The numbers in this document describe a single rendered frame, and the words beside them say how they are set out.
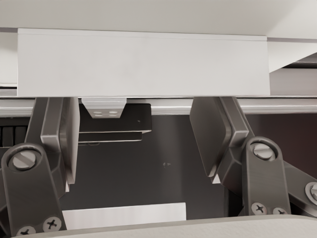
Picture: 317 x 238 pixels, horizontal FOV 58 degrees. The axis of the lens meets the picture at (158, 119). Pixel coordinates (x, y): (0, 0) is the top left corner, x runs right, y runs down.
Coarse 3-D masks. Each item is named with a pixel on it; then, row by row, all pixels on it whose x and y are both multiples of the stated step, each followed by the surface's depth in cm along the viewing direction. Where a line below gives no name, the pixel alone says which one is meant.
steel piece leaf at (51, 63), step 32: (32, 32) 9; (64, 32) 9; (96, 32) 9; (128, 32) 10; (160, 32) 10; (32, 64) 9; (64, 64) 9; (96, 64) 9; (128, 64) 9; (160, 64) 10; (192, 64) 10; (224, 64) 10; (256, 64) 10; (32, 96) 9; (64, 96) 9; (96, 96) 9; (128, 96) 10; (160, 96) 10; (192, 96) 10
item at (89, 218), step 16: (96, 208) 19; (112, 208) 19; (128, 208) 19; (144, 208) 19; (160, 208) 20; (176, 208) 20; (80, 224) 19; (96, 224) 19; (112, 224) 19; (128, 224) 19
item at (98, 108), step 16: (80, 112) 37; (96, 112) 29; (112, 112) 29; (128, 112) 38; (144, 112) 38; (80, 128) 36; (96, 128) 37; (112, 128) 37; (128, 128) 38; (144, 128) 38
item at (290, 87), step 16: (304, 64) 50; (272, 80) 47; (288, 80) 48; (304, 80) 48; (0, 96) 40; (16, 96) 40; (240, 96) 46; (256, 96) 47; (272, 96) 47; (288, 96) 48; (304, 96) 48; (0, 112) 44; (16, 112) 45; (160, 112) 51; (176, 112) 52; (256, 112) 57; (272, 112) 58; (288, 112) 60; (304, 112) 60
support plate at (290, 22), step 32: (0, 0) 7; (32, 0) 7; (64, 0) 7; (96, 0) 8; (128, 0) 8; (160, 0) 8; (192, 0) 8; (224, 0) 8; (256, 0) 8; (288, 0) 8; (0, 32) 9; (192, 32) 10; (224, 32) 10; (256, 32) 10; (288, 32) 10; (0, 64) 13; (288, 64) 15
